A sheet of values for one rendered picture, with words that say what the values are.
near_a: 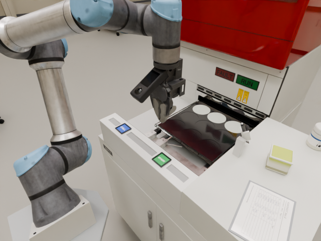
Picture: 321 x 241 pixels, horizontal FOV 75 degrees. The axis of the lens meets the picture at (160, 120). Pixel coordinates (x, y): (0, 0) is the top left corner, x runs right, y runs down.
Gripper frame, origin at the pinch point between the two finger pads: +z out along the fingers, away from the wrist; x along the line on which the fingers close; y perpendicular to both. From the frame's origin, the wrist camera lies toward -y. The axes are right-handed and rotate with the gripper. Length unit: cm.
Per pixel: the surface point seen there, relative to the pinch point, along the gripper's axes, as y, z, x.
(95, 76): 106, 115, 284
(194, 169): 12.3, 27.7, -7.8
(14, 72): 6, 115, 395
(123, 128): 0.7, 19.3, 25.8
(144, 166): -4.1, 23.5, 4.8
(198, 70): 58, 9, 30
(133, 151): -4.2, 20.8, 12.1
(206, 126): 37.1, 25.8, 5.6
